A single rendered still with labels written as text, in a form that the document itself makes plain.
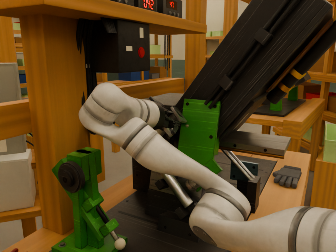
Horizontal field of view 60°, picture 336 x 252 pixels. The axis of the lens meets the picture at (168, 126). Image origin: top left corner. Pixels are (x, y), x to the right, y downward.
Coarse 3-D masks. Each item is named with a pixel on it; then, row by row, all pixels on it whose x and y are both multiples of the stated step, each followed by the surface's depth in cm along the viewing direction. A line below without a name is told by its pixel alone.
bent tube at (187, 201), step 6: (174, 108) 86; (174, 114) 86; (180, 114) 88; (180, 120) 84; (186, 120) 88; (162, 132) 88; (162, 174) 87; (168, 180) 86; (174, 180) 85; (174, 186) 85; (180, 186) 85; (174, 192) 85; (180, 192) 84; (180, 198) 83; (186, 198) 83; (186, 204) 82
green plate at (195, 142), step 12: (192, 108) 87; (204, 108) 85; (216, 108) 84; (192, 120) 87; (204, 120) 85; (216, 120) 83; (180, 132) 88; (192, 132) 87; (204, 132) 85; (216, 132) 83; (180, 144) 88; (192, 144) 86; (204, 144) 85; (216, 144) 89; (192, 156) 86; (204, 156) 84
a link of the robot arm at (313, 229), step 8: (312, 208) 40; (320, 208) 39; (304, 216) 39; (312, 216) 38; (320, 216) 37; (328, 216) 37; (304, 224) 38; (312, 224) 37; (320, 224) 36; (328, 224) 35; (304, 232) 37; (312, 232) 36; (320, 232) 35; (328, 232) 35; (296, 240) 37; (304, 240) 37; (312, 240) 36; (320, 240) 35; (328, 240) 34; (296, 248) 37; (304, 248) 36; (312, 248) 36; (320, 248) 35; (328, 248) 34
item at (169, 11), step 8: (112, 0) 81; (120, 0) 83; (128, 0) 87; (160, 0) 104; (168, 0) 107; (176, 0) 112; (160, 8) 105; (168, 8) 108; (176, 8) 113; (176, 16) 114
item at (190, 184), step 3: (204, 165) 82; (207, 168) 82; (189, 180) 83; (186, 183) 83; (189, 183) 82; (192, 183) 82; (195, 183) 82; (189, 186) 82; (192, 186) 82; (195, 186) 82; (198, 186) 82; (189, 189) 82; (192, 189) 82; (195, 189) 83
